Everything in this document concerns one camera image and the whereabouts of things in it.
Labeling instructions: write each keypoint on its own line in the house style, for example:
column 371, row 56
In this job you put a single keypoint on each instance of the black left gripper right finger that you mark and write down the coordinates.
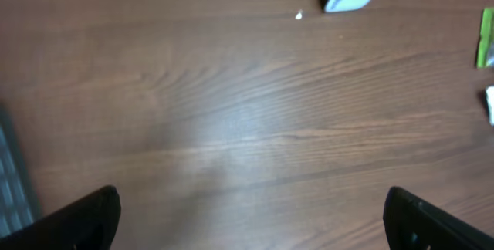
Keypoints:
column 412, row 223

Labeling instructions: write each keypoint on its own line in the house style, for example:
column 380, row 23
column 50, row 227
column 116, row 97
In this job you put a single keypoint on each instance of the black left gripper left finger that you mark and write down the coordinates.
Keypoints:
column 89, row 223

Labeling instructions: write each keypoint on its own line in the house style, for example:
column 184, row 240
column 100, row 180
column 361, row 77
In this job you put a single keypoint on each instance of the white conditioner tube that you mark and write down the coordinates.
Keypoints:
column 490, row 103

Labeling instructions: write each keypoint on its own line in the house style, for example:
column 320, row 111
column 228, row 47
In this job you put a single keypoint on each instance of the green snack bag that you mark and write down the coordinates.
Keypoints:
column 485, row 46

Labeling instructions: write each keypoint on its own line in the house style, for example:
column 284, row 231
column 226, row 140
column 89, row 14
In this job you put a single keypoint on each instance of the grey plastic lattice basket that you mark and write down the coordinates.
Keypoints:
column 19, row 203

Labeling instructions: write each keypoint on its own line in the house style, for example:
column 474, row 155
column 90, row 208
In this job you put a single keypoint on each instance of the small white crumb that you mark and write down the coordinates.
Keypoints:
column 299, row 15

